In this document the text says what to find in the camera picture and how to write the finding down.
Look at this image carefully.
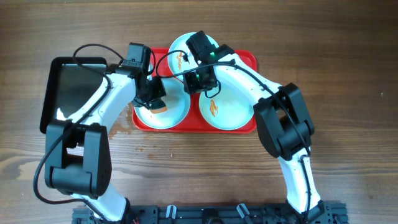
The green orange sponge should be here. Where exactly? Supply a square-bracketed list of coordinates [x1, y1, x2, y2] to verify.
[149, 100, 167, 114]

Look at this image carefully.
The white plate top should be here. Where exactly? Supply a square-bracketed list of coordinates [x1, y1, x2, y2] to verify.
[167, 32, 198, 75]

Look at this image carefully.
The white plate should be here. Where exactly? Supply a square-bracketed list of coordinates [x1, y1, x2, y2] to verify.
[132, 78, 191, 130]
[198, 83, 254, 131]
[167, 32, 198, 75]

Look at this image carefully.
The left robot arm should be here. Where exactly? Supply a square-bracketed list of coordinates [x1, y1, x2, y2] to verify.
[35, 43, 166, 223]

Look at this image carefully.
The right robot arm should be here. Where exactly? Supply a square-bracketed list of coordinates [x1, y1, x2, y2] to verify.
[183, 30, 320, 215]

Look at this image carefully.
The red plastic tray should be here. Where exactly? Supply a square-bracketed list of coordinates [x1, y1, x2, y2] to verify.
[131, 47, 258, 134]

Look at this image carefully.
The black rectangular tray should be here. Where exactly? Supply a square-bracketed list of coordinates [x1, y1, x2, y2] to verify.
[39, 57, 107, 134]

